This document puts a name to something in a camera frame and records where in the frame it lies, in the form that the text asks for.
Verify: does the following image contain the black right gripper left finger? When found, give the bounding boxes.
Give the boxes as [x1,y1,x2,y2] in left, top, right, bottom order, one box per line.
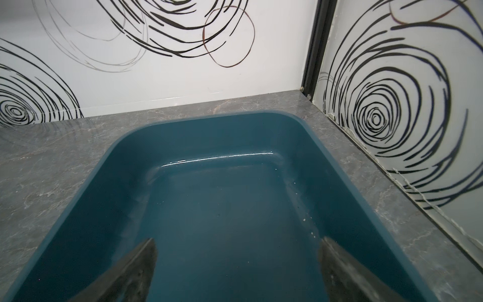
[70,238,158,301]

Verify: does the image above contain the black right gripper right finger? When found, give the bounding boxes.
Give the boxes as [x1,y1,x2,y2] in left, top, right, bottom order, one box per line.
[318,237,405,301]

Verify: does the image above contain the teal plastic storage box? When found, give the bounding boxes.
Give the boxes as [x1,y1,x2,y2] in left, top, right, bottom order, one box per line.
[5,111,436,301]

